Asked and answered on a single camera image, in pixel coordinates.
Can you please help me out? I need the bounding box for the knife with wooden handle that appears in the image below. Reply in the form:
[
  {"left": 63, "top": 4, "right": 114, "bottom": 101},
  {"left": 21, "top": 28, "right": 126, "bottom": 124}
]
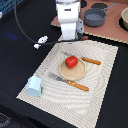
[{"left": 61, "top": 51, "right": 101, "bottom": 65}]

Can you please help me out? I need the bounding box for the fork with wooden handle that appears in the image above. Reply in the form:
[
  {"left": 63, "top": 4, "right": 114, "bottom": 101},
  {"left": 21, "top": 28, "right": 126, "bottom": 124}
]
[{"left": 48, "top": 73, "right": 89, "bottom": 91}]

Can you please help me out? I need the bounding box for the red tomato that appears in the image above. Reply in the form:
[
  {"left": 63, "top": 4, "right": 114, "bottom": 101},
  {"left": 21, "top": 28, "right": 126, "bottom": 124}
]
[{"left": 65, "top": 56, "right": 78, "bottom": 68}]

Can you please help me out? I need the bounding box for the brown stove board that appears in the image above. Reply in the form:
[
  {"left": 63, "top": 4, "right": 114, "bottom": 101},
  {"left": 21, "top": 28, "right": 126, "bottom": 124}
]
[{"left": 51, "top": 0, "right": 128, "bottom": 43}]

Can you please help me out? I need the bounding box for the round wooden plate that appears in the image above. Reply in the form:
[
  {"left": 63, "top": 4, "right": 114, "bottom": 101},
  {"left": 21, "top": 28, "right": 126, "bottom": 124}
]
[{"left": 59, "top": 59, "right": 86, "bottom": 81}]

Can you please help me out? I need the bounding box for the grey saucepan with handle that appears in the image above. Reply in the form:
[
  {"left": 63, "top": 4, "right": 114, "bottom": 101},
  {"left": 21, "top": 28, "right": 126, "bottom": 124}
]
[{"left": 84, "top": 4, "right": 115, "bottom": 27}]

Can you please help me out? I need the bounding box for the beige bowl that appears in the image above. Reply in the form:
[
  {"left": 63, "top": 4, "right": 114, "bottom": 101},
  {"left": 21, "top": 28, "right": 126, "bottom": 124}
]
[{"left": 121, "top": 7, "right": 128, "bottom": 30}]

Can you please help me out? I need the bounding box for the light blue cup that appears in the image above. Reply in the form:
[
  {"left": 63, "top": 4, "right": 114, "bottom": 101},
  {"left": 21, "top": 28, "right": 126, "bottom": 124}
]
[{"left": 26, "top": 76, "right": 42, "bottom": 96}]

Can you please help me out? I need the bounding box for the beige woven placemat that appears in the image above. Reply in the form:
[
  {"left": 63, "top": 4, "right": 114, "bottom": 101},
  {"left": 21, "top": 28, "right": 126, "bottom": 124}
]
[{"left": 17, "top": 40, "right": 118, "bottom": 128}]

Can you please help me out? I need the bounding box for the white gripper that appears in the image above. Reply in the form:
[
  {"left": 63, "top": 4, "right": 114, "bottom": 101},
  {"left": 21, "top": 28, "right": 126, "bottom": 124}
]
[{"left": 58, "top": 14, "right": 84, "bottom": 40}]

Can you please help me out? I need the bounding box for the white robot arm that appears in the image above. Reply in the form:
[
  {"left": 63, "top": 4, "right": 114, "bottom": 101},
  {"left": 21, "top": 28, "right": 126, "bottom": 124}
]
[{"left": 56, "top": 0, "right": 84, "bottom": 40}]

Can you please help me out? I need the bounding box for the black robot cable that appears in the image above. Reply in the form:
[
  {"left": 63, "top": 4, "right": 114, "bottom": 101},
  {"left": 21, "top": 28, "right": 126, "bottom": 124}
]
[{"left": 13, "top": 0, "right": 88, "bottom": 47}]

